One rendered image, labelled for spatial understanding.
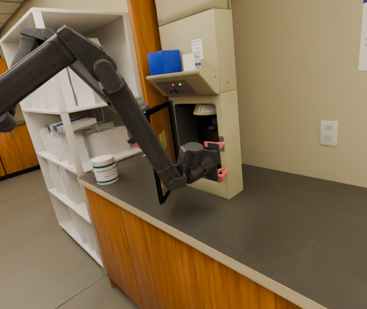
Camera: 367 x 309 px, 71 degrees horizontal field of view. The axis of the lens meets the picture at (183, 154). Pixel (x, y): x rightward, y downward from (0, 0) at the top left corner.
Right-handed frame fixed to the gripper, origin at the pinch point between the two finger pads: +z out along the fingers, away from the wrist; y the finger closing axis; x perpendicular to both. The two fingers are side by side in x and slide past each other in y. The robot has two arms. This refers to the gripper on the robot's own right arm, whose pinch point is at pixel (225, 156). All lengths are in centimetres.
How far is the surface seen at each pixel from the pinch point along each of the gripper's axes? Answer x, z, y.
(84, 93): 138, 13, 24
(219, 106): 10.2, 12.1, 15.2
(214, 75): 9.2, 9.4, 27.7
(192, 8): 20, 13, 53
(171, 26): 32, 13, 49
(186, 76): 16.1, 1.7, 28.9
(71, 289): 134, -41, -119
